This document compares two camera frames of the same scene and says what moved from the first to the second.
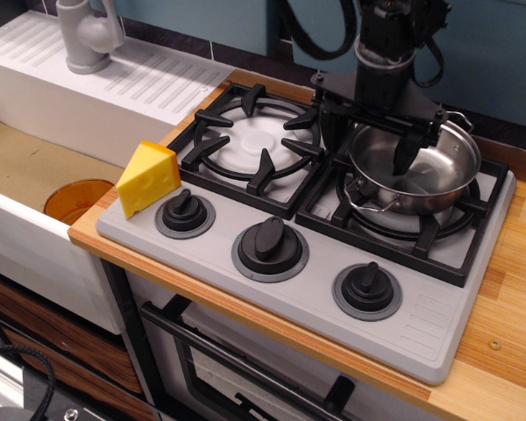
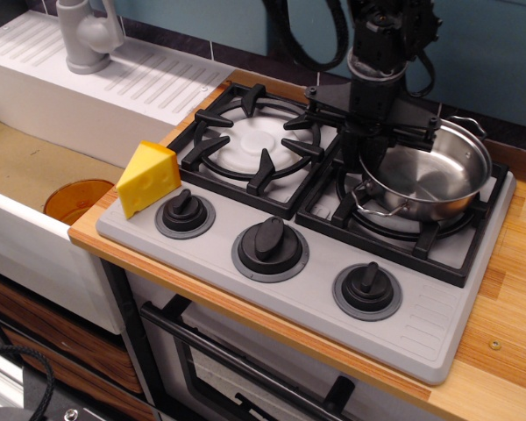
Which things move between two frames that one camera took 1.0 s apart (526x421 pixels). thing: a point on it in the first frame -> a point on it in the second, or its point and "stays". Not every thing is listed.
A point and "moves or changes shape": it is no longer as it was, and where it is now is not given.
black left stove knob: (186, 217) stays
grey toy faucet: (88, 39) stays
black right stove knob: (367, 292) stays
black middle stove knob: (270, 251) stays
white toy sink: (46, 124) stays
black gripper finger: (335, 126) -> (350, 140)
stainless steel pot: (437, 181) moves or changes shape
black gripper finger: (406, 151) -> (371, 153)
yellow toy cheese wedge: (152, 173) stays
